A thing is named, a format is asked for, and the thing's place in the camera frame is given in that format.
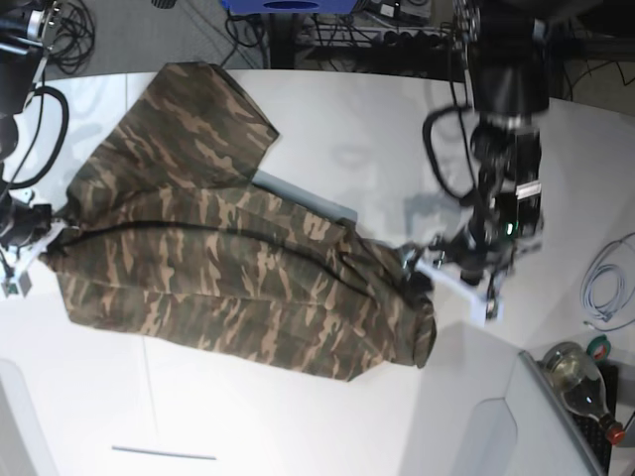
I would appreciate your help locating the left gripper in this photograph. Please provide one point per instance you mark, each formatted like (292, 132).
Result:
(478, 252)

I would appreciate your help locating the camouflage t-shirt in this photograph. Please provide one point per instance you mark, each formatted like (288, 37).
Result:
(170, 237)

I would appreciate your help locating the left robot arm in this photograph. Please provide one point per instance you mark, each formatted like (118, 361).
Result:
(500, 46)

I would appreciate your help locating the blue plastic bin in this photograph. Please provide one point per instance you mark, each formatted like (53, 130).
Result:
(246, 7)

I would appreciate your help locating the green tape roll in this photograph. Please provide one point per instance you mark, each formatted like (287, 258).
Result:
(599, 348)

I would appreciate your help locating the black power strip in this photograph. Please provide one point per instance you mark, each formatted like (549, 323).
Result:
(417, 40)

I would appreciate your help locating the clear plastic bottle red cap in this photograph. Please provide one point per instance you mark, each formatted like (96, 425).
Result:
(576, 379)

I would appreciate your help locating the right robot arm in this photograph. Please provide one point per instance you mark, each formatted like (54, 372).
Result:
(28, 30)

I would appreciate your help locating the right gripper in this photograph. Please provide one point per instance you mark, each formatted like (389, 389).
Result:
(26, 232)

